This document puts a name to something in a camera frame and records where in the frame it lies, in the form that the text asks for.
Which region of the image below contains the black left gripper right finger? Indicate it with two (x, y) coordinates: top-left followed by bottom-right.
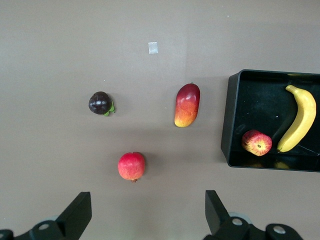
(203, 189), (266, 240)

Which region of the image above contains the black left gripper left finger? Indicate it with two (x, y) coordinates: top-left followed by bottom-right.
(15, 191), (93, 240)

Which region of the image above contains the red yellow apple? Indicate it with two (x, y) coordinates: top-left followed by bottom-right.
(241, 129), (273, 157)

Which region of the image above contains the black plastic box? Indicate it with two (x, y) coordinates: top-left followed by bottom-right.
(220, 68), (320, 173)

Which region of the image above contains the yellow banana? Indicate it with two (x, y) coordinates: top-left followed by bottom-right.
(276, 84), (317, 154)

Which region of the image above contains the red pomegranate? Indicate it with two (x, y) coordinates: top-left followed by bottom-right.
(117, 151), (146, 184)

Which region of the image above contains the dark purple mangosteen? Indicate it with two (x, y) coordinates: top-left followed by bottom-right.
(88, 91), (116, 117)

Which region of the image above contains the red yellow mango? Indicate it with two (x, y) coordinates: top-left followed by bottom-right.
(173, 82), (201, 129)

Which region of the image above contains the small square tape patch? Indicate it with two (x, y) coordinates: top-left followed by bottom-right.
(147, 41), (160, 55)

